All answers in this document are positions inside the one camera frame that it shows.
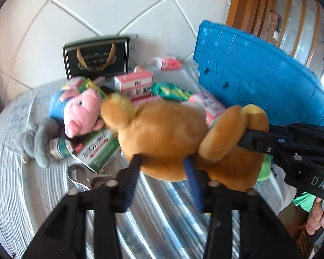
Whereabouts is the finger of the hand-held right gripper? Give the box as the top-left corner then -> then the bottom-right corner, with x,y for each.
237,128 -> 301,156
268,123 -> 324,141

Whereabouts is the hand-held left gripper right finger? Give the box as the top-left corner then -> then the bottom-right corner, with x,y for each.
184,157 -> 311,259

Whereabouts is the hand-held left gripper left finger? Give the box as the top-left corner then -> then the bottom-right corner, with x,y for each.
22,155 -> 141,259

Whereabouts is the long green white box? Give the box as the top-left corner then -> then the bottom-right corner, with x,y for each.
71,129 -> 122,174

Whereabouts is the brown bear plush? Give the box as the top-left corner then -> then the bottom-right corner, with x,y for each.
100,93 -> 272,192

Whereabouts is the blue plastic storage crate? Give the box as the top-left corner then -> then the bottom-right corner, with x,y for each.
192,20 -> 324,127

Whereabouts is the person's right hand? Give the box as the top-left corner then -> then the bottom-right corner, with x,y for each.
306,197 -> 324,236

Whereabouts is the person's green clothing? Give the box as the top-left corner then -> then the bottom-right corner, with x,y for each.
293,191 -> 318,212

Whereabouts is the silver metal tool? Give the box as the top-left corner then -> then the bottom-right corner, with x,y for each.
67,164 -> 116,192

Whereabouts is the pink white carton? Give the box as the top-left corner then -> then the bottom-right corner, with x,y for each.
188,91 -> 227,126

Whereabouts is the small green white box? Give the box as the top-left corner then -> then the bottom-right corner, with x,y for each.
49,137 -> 83,160

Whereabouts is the pink pig plush blue body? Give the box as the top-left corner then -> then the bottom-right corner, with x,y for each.
49,88 -> 106,138

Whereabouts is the green foil wipes packet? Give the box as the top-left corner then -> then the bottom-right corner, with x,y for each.
151,82 -> 192,101

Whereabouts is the pink box with barcode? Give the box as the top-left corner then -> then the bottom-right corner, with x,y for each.
114,71 -> 154,98

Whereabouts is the grey plush toy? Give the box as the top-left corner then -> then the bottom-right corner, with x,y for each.
21,117 -> 68,168

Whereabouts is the green yellow small box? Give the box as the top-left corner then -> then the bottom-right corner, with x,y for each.
76,78 -> 108,98

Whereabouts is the pink green small box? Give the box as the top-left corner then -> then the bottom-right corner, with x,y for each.
62,77 -> 87,91

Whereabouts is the wooden frosted glass partition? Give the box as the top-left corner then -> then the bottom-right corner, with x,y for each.
270,0 -> 324,68

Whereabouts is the pink tissue pack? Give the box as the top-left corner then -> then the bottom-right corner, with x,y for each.
152,55 -> 182,71

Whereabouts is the patterned rolled carpet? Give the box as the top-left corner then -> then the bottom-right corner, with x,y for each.
265,11 -> 283,42

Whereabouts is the black gift box gold handle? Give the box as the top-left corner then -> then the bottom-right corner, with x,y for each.
63,36 -> 130,81

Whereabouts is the wooden door frame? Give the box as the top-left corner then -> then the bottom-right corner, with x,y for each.
225,0 -> 280,38

